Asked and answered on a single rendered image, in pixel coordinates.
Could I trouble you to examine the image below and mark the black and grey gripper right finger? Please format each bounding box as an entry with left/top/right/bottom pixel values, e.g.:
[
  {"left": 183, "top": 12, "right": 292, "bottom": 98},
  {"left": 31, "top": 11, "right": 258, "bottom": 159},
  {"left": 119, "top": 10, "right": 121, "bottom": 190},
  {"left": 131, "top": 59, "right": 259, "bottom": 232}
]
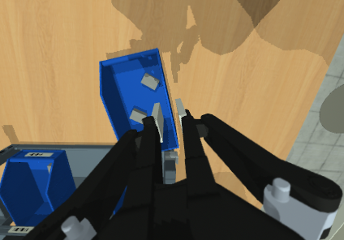
[{"left": 175, "top": 98, "right": 342, "bottom": 240}]

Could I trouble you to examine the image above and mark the grey metal shelf rack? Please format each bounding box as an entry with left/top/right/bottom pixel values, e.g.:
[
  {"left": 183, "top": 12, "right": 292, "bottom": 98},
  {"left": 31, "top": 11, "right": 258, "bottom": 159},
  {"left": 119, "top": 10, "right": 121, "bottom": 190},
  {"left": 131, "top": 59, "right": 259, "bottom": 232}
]
[{"left": 0, "top": 144, "right": 178, "bottom": 240}]

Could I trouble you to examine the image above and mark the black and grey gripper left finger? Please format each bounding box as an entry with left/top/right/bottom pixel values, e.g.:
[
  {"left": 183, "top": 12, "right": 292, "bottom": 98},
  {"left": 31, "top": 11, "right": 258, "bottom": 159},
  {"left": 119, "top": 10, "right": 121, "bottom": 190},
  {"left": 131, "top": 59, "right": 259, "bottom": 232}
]
[{"left": 22, "top": 102, "right": 164, "bottom": 240}]

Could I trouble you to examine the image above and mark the blue bin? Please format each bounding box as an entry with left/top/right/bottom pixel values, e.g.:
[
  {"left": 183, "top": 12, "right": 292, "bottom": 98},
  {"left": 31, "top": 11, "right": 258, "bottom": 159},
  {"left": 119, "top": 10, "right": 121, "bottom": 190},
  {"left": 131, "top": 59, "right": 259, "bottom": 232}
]
[
  {"left": 99, "top": 50, "right": 179, "bottom": 152},
  {"left": 0, "top": 150, "right": 76, "bottom": 226},
  {"left": 114, "top": 188, "right": 127, "bottom": 214}
]

